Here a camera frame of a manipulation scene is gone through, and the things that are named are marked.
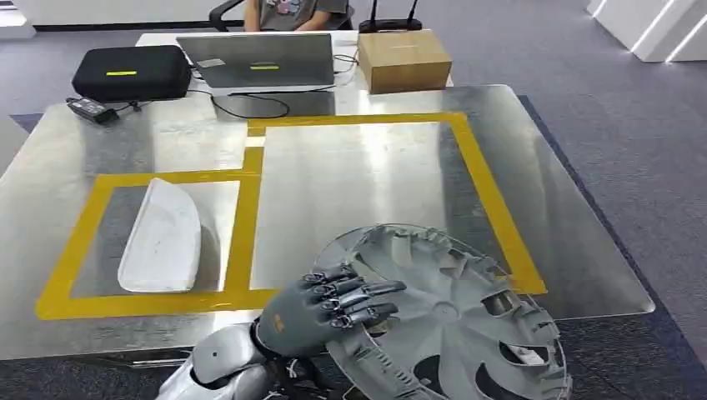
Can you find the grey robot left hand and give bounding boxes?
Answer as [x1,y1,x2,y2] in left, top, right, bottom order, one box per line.
[254,263,408,359]

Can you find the grey plastic wheel hub cap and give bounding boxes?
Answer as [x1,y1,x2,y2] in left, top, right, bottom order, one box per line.
[312,223,574,400]

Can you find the white curved plastic cover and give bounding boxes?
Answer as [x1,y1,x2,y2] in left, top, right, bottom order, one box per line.
[117,177,203,293]

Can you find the grey laptop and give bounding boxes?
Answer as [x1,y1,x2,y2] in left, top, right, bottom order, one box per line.
[175,32,337,97]

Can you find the brown cardboard box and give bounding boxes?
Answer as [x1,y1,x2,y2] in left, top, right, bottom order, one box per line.
[356,28,454,96]

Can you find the black power adapter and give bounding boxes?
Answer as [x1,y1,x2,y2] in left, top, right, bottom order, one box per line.
[65,97,120,125]

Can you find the black carrying case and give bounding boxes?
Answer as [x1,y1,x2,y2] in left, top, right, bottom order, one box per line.
[72,45,193,104]

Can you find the person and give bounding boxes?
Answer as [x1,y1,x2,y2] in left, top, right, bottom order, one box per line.
[243,0,349,33]

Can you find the black router with antennas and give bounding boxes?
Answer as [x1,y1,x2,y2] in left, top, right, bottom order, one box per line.
[358,0,424,34]

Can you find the white block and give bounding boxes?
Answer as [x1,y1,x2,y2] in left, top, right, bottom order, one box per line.
[0,0,38,42]

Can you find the white stepped platform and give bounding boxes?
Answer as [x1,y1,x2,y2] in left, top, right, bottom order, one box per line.
[585,0,707,63]

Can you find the black wrist cables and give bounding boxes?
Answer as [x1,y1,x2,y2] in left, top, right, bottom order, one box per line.
[263,356,333,400]

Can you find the black power cable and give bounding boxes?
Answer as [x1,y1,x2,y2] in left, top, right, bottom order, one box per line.
[186,87,338,121]

